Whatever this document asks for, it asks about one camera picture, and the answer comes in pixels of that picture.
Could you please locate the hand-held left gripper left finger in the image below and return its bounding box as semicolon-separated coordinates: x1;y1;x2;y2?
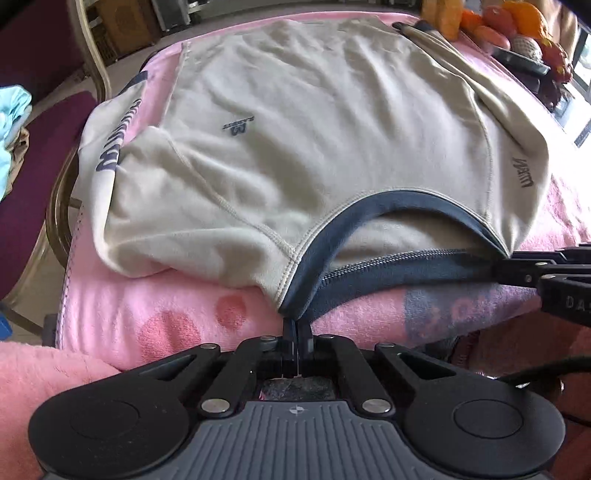
136;318;298;418

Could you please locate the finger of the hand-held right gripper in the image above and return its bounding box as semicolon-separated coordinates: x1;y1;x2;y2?
536;273;591;329
492;247;591;289

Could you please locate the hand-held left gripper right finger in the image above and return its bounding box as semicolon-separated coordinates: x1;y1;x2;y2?
299;318;462;418

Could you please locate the beige sweatshirt with navy collar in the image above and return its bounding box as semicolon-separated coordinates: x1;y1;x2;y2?
74;18;552;321

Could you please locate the pink printed blanket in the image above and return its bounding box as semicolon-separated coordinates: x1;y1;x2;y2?
55;9;591;372

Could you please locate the black tray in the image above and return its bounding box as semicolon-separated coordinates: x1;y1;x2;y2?
492;46;552;78

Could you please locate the maroon upholstered chair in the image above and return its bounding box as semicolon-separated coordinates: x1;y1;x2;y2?
0;0;116;333

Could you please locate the beige cloth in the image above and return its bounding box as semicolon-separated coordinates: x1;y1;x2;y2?
7;127;31;185

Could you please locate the cardboard box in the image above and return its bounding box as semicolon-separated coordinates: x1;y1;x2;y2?
98;0;155;58

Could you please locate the light blue cloth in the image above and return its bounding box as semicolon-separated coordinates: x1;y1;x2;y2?
0;85;33;201

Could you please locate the black cable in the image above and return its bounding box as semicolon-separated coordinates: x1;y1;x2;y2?
501;353;591;386

